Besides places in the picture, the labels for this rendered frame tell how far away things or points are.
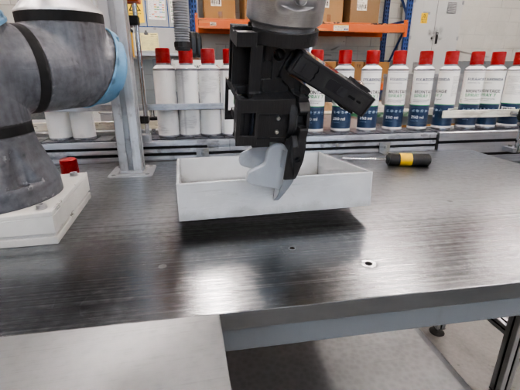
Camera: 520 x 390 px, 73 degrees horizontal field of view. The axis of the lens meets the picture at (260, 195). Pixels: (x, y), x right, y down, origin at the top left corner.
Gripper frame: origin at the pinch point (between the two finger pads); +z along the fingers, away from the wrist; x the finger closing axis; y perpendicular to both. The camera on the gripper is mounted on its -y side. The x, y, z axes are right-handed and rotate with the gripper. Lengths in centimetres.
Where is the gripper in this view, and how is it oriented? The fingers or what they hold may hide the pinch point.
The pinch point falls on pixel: (279, 187)
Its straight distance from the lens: 47.5
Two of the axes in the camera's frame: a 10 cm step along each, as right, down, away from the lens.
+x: 2.5, 5.9, -7.7
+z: -0.8, 8.0, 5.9
